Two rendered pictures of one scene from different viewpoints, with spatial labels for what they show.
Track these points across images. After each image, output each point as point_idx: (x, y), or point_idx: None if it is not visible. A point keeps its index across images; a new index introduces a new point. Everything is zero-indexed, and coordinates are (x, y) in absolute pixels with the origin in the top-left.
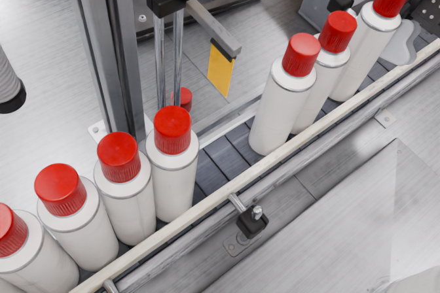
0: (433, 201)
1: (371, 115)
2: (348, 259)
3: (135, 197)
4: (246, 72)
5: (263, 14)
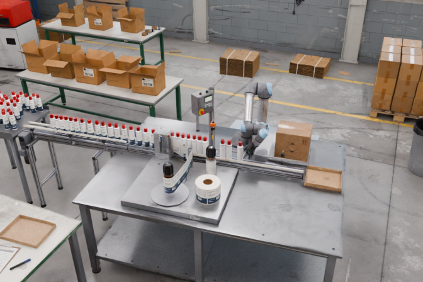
0: (231, 174)
1: (243, 169)
2: None
3: (198, 142)
4: (235, 157)
5: None
